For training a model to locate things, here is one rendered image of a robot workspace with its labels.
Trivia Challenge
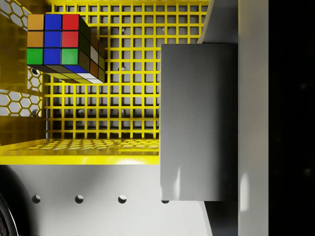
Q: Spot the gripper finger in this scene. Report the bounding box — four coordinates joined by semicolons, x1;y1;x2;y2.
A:
204;201;239;236
196;0;239;44

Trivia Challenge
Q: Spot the puzzle cube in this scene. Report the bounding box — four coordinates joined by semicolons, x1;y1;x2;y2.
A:
26;13;106;85

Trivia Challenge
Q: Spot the yellow basket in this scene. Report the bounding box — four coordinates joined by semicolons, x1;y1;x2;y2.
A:
0;0;215;166

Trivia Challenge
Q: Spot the black plate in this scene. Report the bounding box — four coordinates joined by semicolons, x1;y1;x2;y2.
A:
0;166;19;236

